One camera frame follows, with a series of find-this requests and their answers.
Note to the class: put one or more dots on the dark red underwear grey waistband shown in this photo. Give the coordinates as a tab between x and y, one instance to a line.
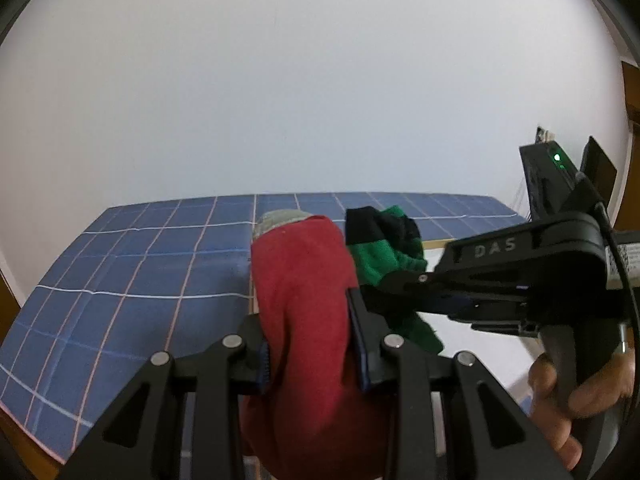
305	300

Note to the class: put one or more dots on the tan cardboard tray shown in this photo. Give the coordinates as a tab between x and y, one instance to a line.
475	360

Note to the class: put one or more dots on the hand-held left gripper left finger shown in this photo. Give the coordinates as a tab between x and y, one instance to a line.
264	370

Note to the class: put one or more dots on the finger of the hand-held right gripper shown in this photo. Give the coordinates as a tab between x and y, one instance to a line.
400	282
390	305

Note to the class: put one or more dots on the white wall socket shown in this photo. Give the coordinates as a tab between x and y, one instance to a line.
543	133

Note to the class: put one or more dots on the brown wooden frame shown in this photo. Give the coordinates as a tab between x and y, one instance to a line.
631	90

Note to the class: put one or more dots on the person's right hand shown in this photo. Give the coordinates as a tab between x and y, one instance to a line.
545	400

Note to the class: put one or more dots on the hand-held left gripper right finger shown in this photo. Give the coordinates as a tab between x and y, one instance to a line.
365	372

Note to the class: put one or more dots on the green and black underwear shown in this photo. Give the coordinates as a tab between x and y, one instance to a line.
380	255

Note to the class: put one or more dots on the blue checked tablecloth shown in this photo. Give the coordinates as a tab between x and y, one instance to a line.
125	270

